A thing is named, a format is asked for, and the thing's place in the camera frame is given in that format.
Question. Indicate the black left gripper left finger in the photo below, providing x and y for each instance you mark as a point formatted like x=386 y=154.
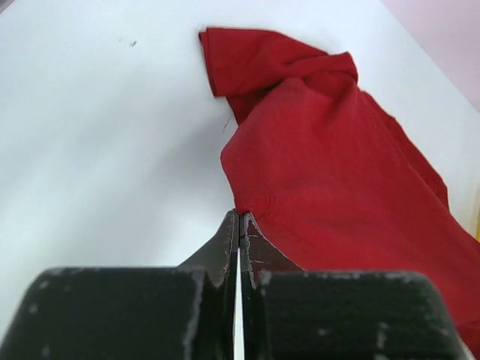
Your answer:
x=182 y=312

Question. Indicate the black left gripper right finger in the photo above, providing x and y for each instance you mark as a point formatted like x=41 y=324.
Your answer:
x=290 y=313

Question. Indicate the red t shirt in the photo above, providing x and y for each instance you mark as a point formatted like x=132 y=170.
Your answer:
x=330 y=177

